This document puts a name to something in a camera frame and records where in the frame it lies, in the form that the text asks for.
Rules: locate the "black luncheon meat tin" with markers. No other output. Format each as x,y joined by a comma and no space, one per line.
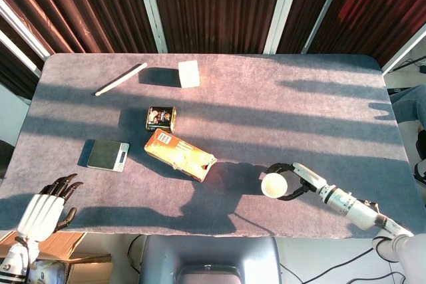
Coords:
161,119

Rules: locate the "dark brown curtain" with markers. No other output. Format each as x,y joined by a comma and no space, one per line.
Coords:
213,8

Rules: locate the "wooden drumstick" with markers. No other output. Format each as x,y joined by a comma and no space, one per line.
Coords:
120,79

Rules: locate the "orange torn cardboard box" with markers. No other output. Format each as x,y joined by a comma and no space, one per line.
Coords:
179,154

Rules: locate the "grey robot chest housing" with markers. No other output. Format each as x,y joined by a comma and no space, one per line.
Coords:
209,259

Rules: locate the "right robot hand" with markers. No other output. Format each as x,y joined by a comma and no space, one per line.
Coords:
299,179

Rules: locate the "brown cardboard box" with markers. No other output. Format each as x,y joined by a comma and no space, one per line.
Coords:
63,247

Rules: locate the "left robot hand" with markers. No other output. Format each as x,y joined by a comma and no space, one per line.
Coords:
50,204

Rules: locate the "person's leg in jeans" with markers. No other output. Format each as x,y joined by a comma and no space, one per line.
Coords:
408,104

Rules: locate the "pale yellow foam cube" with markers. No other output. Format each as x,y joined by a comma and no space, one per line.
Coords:
189,74

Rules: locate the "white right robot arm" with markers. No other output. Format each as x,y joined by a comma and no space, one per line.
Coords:
366,217

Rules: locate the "white paper cup blue print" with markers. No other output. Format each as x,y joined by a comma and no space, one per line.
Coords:
274,185

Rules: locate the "silver digital pocket scale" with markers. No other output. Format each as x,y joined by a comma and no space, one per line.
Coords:
107,155

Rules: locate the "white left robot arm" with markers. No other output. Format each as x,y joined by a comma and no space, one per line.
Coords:
16,257

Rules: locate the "white frame post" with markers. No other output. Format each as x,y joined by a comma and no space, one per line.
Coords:
279,8
20,34
324,8
150,8

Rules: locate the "grey blue table cloth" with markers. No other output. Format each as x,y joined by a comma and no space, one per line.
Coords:
233,124

